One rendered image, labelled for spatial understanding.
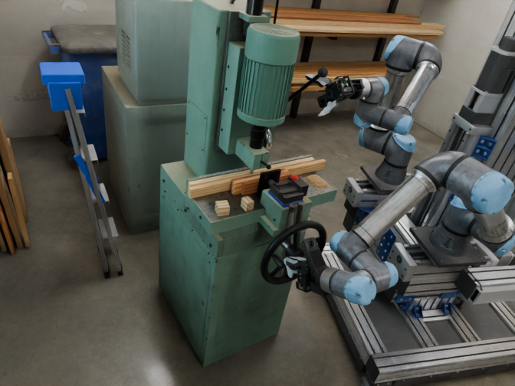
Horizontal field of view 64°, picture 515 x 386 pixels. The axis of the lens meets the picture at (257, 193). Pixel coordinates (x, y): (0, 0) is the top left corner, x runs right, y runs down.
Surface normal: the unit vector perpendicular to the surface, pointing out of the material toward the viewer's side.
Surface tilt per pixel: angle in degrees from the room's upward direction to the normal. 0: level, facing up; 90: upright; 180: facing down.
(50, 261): 0
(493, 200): 85
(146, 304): 0
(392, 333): 0
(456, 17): 90
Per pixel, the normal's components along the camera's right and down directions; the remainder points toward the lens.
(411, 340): 0.14, -0.82
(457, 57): -0.88, 0.15
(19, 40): 0.46, 0.55
